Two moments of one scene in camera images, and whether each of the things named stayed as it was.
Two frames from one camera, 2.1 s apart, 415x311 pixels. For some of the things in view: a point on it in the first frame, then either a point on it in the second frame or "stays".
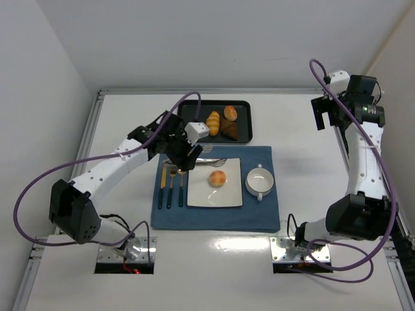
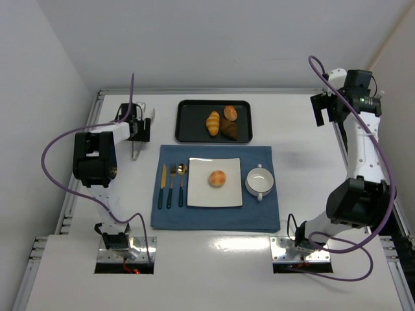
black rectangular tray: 244,122 stays
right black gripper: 321,105 stays
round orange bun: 217,178 stays
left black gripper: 183,155 -> 141,137
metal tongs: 205,148 -> 142,107
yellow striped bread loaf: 213,122 stays
